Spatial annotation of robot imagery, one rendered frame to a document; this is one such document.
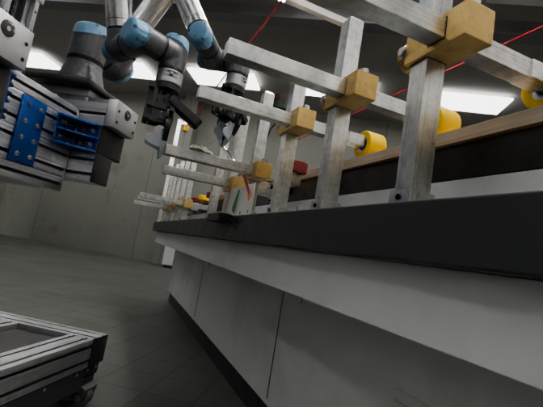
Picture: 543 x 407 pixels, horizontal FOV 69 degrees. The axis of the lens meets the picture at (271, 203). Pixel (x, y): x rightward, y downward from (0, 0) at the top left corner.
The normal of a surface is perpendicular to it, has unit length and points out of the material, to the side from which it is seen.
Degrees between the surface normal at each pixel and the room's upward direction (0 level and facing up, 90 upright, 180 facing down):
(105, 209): 90
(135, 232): 90
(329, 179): 90
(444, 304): 90
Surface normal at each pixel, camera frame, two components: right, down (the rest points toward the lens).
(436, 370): -0.91, -0.20
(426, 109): 0.37, -0.05
